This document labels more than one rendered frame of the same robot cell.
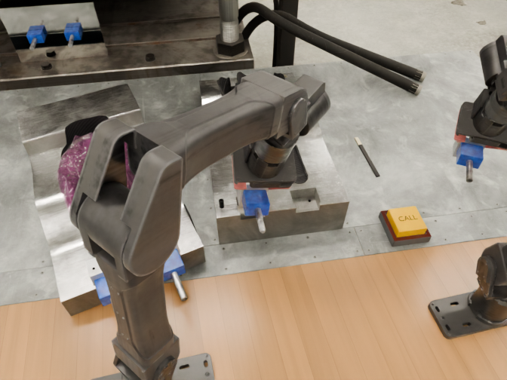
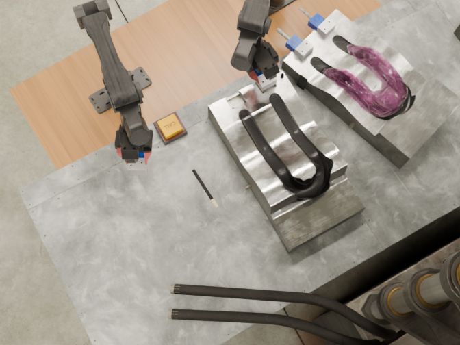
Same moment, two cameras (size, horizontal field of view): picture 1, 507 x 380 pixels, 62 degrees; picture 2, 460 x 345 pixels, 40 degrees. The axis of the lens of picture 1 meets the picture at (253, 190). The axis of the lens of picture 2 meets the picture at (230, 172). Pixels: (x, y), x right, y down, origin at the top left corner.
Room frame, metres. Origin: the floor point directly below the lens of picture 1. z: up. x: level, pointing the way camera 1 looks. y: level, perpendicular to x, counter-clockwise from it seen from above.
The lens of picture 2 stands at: (1.25, -0.42, 2.70)
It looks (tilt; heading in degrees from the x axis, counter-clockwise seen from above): 73 degrees down; 156
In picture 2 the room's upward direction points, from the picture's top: 4 degrees clockwise
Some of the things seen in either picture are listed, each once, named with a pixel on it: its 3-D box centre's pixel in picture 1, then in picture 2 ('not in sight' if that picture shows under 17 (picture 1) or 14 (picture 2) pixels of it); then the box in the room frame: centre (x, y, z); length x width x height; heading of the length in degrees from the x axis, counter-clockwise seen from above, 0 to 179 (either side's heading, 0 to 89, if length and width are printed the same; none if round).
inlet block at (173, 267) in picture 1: (172, 269); (292, 42); (0.40, 0.15, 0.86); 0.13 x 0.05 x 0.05; 26
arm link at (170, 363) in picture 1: (142, 360); not in sight; (0.22, 0.16, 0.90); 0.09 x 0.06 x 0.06; 52
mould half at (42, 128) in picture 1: (103, 180); (369, 83); (0.61, 0.32, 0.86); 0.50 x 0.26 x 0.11; 26
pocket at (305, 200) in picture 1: (304, 203); (235, 102); (0.54, -0.10, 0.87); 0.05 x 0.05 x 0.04; 9
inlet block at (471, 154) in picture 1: (469, 158); (137, 150); (0.61, -0.43, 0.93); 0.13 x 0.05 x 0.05; 161
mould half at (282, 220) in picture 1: (262, 133); (285, 157); (0.75, -0.02, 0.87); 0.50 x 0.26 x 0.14; 9
